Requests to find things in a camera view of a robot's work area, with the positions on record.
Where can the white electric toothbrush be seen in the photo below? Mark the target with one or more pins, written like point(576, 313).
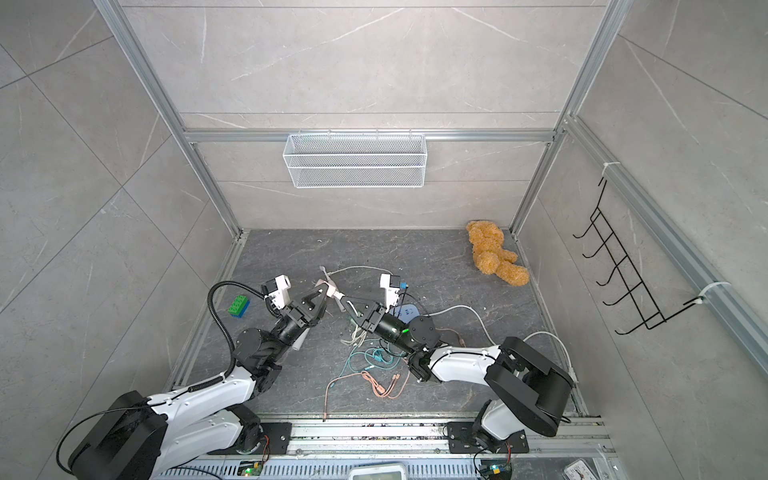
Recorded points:
point(332, 289)
point(297, 344)

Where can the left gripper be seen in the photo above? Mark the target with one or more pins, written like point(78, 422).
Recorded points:
point(299, 316)

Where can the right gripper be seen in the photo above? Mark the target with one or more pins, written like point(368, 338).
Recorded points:
point(377, 320)

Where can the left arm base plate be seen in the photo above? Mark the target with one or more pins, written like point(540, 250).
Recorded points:
point(271, 438)

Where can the white wire mesh basket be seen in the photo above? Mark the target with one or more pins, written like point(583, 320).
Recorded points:
point(365, 160)

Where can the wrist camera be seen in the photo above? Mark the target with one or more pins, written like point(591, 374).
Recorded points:
point(393, 287)
point(276, 291)

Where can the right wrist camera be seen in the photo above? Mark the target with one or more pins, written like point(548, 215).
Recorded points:
point(393, 287)

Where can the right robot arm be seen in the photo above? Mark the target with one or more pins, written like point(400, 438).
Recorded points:
point(531, 391)

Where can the brown teddy bear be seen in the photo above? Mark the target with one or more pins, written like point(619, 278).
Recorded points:
point(489, 255)

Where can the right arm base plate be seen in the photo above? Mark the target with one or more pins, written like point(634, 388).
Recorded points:
point(470, 438)

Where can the black wall hook rack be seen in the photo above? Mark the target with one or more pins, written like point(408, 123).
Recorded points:
point(625, 273)

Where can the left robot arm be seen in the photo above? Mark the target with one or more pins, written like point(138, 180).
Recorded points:
point(140, 437)

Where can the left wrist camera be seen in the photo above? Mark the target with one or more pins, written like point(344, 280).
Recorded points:
point(276, 291)

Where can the green toy block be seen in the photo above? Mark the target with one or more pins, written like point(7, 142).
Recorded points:
point(238, 306)

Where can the blue power strip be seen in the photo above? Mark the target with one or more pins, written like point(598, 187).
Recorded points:
point(406, 313)

